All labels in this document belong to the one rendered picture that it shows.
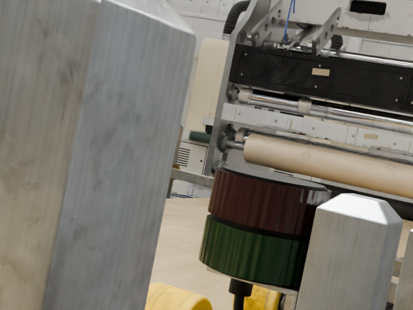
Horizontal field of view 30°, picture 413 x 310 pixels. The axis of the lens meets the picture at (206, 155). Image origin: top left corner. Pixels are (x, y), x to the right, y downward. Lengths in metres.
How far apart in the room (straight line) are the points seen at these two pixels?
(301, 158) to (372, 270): 2.72
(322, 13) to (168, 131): 3.27
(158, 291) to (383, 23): 2.69
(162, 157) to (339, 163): 2.89
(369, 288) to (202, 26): 10.15
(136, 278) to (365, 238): 0.22
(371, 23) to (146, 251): 3.21
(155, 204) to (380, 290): 0.24
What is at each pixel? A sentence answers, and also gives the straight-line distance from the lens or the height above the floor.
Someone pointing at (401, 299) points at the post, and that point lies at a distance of 0.62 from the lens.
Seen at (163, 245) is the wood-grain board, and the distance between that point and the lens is 1.42.
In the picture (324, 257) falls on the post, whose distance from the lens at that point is 0.37.
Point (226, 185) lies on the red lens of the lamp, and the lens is 0.38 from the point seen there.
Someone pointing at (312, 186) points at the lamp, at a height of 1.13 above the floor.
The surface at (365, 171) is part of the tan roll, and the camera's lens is 3.00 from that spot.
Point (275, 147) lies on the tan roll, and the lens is 3.12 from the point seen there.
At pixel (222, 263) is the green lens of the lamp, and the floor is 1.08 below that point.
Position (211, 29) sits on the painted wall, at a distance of 10.42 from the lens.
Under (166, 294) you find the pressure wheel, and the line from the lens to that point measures 0.74.
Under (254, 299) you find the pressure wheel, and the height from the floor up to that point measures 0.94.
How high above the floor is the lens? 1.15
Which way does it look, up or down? 3 degrees down
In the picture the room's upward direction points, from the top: 11 degrees clockwise
